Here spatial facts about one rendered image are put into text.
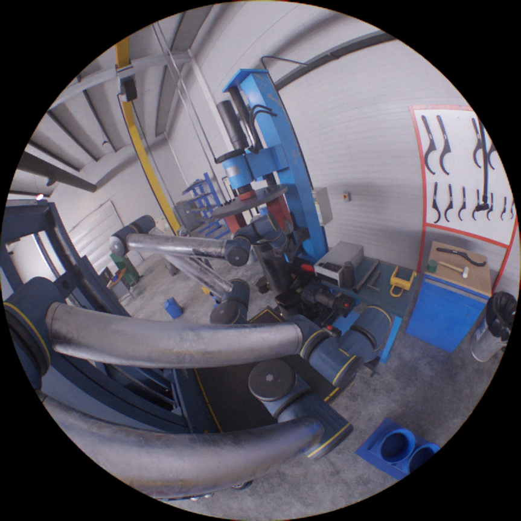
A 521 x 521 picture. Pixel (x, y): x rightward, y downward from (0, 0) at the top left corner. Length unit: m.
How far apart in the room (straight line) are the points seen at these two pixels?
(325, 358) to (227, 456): 0.33
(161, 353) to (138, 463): 0.20
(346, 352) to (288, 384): 0.30
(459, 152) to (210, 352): 2.67
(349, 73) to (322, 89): 0.53
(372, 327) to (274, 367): 0.42
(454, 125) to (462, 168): 0.49
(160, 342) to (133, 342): 0.05
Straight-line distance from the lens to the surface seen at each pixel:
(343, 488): 2.09
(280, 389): 0.72
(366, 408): 2.03
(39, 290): 0.45
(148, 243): 1.00
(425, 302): 1.98
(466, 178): 2.61
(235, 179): 1.21
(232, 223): 1.39
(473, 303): 1.92
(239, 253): 0.80
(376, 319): 0.55
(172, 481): 0.32
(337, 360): 0.48
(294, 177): 1.44
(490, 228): 2.84
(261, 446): 0.43
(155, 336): 0.35
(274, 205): 1.17
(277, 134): 1.44
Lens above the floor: 1.99
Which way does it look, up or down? 28 degrees down
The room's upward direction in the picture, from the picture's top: 23 degrees counter-clockwise
